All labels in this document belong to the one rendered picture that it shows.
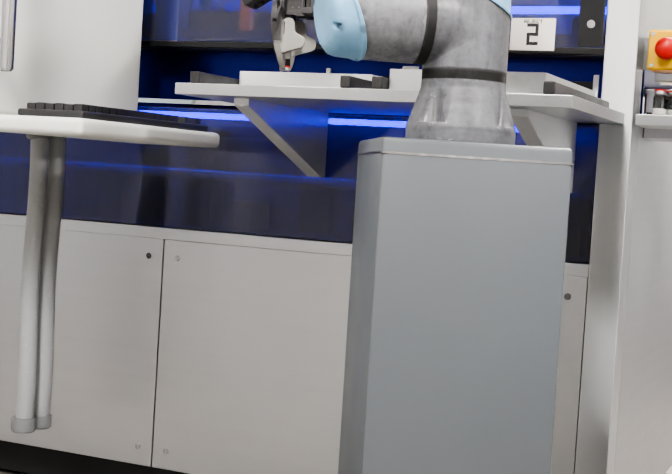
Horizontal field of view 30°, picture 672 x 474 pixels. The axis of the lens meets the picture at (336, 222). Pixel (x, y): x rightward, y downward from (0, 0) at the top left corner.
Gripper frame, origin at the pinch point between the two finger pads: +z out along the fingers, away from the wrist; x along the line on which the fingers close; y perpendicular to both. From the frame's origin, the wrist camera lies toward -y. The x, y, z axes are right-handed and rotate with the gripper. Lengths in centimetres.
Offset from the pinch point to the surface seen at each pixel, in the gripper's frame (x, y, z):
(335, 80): -5.4, 13.3, 3.4
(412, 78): -16.8, 32.1, 3.6
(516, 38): 20.5, 38.1, -7.4
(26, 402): -4, -51, 69
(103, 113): -27.0, -20.2, 11.8
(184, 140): -3.9, -17.7, 15.3
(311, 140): 13.1, 0.6, 13.7
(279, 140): 1.1, -0.3, 14.3
